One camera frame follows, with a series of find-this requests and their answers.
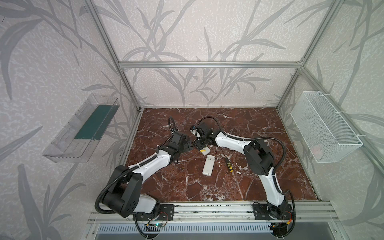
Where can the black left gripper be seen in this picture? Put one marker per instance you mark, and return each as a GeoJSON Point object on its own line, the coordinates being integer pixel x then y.
{"type": "Point", "coordinates": [184, 144]}

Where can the white remote control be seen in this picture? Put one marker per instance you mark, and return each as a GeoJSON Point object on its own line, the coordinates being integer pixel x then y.
{"type": "Point", "coordinates": [209, 165]}

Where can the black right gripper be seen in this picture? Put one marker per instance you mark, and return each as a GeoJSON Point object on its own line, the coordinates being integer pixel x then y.
{"type": "Point", "coordinates": [199, 142]}

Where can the white air conditioner remote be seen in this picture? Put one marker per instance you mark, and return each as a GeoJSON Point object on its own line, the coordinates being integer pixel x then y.
{"type": "Point", "coordinates": [205, 151]}

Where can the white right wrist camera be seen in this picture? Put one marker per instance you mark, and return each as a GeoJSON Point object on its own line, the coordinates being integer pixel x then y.
{"type": "Point", "coordinates": [194, 131]}

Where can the pink object in basket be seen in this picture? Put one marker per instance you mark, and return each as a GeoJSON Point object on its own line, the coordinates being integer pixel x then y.
{"type": "Point", "coordinates": [317, 151]}

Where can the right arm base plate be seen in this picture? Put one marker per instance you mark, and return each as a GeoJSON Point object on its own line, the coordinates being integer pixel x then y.
{"type": "Point", "coordinates": [268, 211]}

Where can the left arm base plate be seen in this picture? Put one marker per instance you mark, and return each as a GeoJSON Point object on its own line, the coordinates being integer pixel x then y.
{"type": "Point", "coordinates": [161, 212]}

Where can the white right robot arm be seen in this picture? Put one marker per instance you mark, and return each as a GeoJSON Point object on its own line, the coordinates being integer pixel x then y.
{"type": "Point", "coordinates": [259, 158]}

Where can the aluminium front rail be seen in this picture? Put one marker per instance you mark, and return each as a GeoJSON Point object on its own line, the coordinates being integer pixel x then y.
{"type": "Point", "coordinates": [243, 212]}

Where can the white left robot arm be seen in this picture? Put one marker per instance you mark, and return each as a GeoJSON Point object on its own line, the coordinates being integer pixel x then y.
{"type": "Point", "coordinates": [122, 194]}

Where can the clear plastic wall bin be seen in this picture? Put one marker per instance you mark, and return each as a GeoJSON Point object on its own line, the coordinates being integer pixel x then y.
{"type": "Point", "coordinates": [79, 138]}

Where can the black yellow screwdriver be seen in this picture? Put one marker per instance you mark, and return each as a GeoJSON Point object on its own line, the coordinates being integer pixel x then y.
{"type": "Point", "coordinates": [227, 161]}

